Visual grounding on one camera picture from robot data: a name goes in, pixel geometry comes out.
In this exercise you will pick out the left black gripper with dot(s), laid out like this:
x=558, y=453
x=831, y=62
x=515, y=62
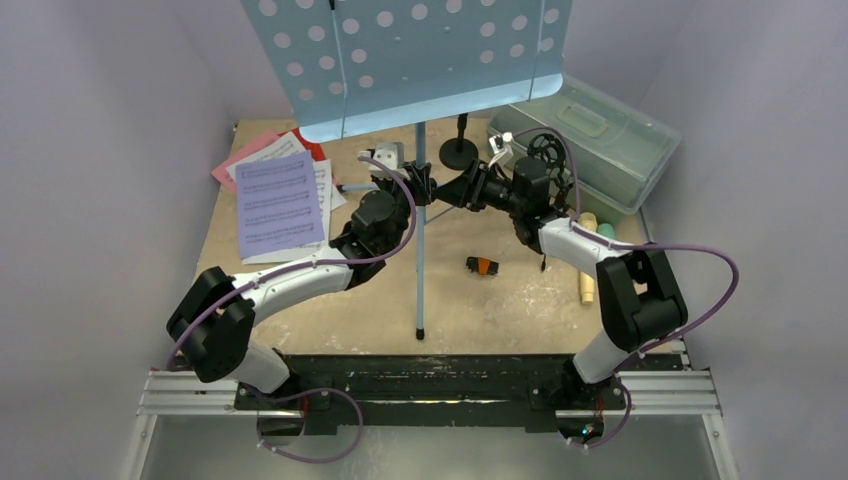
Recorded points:
x=418, y=183

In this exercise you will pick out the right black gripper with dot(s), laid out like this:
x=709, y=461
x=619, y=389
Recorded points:
x=475, y=185

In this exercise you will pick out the black round-base mic stand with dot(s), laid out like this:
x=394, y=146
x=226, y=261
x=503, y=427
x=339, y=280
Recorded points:
x=459, y=152

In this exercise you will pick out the white sheet music page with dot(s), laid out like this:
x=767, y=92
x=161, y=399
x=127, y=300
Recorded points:
x=321, y=212
x=285, y=147

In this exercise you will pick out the black tripod shock-mount stand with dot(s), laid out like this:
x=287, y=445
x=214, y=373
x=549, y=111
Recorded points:
x=550, y=159

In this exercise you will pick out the red sheet music page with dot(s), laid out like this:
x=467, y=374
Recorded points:
x=315, y=149

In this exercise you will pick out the blue music stand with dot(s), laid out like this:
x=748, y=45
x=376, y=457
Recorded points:
x=355, y=67

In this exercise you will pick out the cream yellow microphone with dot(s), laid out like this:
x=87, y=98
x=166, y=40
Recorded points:
x=587, y=286

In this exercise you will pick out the lavender sheet music page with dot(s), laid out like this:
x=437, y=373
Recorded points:
x=278, y=205

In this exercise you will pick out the mint green microphone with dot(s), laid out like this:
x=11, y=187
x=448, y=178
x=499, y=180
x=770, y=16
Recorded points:
x=607, y=231

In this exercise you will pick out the pink sheet music page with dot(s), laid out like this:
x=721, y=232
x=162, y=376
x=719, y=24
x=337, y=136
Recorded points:
x=221, y=172

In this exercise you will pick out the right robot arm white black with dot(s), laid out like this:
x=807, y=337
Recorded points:
x=640, y=300

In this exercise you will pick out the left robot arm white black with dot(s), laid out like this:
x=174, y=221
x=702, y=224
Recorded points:
x=213, y=324

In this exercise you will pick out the green translucent storage case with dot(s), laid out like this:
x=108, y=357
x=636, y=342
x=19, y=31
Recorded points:
x=621, y=152

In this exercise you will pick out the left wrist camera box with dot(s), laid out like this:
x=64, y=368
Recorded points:
x=385, y=155

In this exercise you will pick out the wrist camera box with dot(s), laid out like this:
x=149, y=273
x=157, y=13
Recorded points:
x=385, y=155
x=502, y=149

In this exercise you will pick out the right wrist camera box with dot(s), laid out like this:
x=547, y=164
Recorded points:
x=502, y=149

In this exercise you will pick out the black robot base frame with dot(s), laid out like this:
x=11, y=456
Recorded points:
x=481, y=390

